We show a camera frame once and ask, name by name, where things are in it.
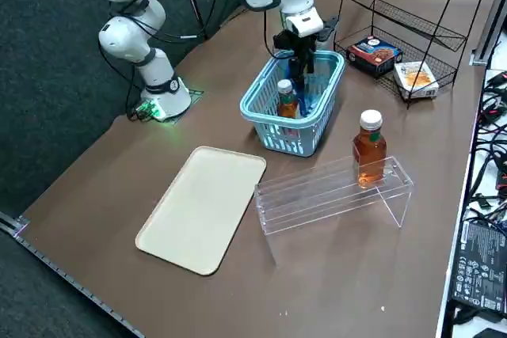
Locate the dark brown cookie box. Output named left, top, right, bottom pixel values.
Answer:
left=346, top=36, right=404, bottom=80

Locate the clear acrylic shelf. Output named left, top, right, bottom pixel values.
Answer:
left=253, top=155, right=415, bottom=266

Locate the white orange cracker box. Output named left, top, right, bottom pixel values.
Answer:
left=393, top=61, right=440, bottom=101

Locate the black wire snack rack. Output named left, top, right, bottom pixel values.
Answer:
left=333, top=0, right=498, bottom=110

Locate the blue Oreo cookie box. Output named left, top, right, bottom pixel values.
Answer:
left=295, top=74, right=324, bottom=117

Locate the silver aluminium post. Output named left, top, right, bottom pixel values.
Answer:
left=470, top=0, right=507, bottom=66

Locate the black base cable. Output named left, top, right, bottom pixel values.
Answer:
left=101, top=47, right=138, bottom=117

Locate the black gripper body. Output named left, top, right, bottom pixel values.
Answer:
left=273, top=17, right=340, bottom=54

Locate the black power adapter with labels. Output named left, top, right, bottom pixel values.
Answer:
left=448, top=218, right=507, bottom=318

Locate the light blue plastic shopping basket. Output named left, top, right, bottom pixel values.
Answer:
left=239, top=48, right=345, bottom=158

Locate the amber tea bottle white cap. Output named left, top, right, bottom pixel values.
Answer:
left=276, top=79, right=301, bottom=137
left=352, top=109, right=387, bottom=190

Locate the silver aluminium edge rail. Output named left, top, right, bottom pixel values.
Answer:
left=0, top=211, right=146, bottom=338

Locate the cream plastic tray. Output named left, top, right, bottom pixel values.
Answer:
left=135, top=145, right=267, bottom=276

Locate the black desk cable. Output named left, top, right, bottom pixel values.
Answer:
left=473, top=114, right=507, bottom=165

